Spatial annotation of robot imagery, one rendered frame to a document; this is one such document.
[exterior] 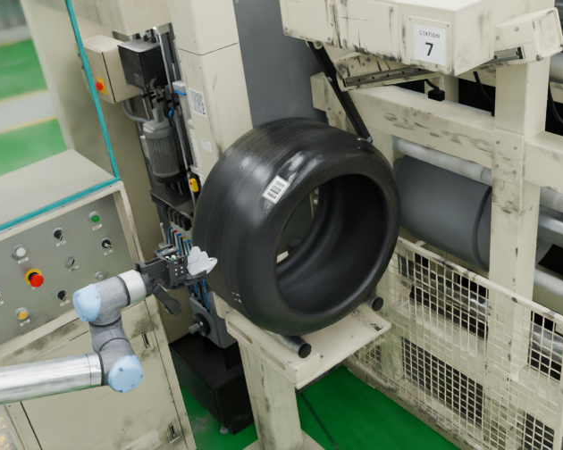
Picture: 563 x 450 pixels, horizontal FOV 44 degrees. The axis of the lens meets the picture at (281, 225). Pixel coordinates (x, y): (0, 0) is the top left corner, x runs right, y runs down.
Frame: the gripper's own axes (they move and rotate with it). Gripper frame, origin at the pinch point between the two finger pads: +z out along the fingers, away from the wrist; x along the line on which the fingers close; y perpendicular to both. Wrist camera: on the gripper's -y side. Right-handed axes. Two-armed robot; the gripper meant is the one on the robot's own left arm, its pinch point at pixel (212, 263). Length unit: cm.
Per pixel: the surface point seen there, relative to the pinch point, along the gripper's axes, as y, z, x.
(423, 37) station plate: 54, 41, -28
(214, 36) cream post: 50, 21, 25
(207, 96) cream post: 33.8, 18.1, 25.7
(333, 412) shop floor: -115, 72, 35
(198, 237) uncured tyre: 3.2, 2.0, 9.2
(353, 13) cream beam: 56, 41, -6
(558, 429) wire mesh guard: -52, 69, -61
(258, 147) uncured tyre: 25.3, 18.5, 3.6
